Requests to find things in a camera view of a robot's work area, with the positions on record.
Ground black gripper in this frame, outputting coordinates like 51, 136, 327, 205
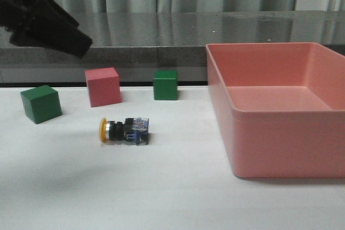
1, 0, 92, 58

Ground yellow push button switch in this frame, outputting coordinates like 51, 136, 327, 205
99, 117, 149, 145

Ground left green cube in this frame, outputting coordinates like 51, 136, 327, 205
20, 85, 62, 124

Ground green cube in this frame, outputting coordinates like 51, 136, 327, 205
20, 85, 62, 124
153, 70, 178, 100

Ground pink cube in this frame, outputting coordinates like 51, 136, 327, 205
85, 67, 122, 107

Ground right green cube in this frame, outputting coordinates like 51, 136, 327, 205
153, 70, 178, 100

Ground pink plastic bin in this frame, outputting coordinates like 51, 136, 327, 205
206, 43, 344, 178

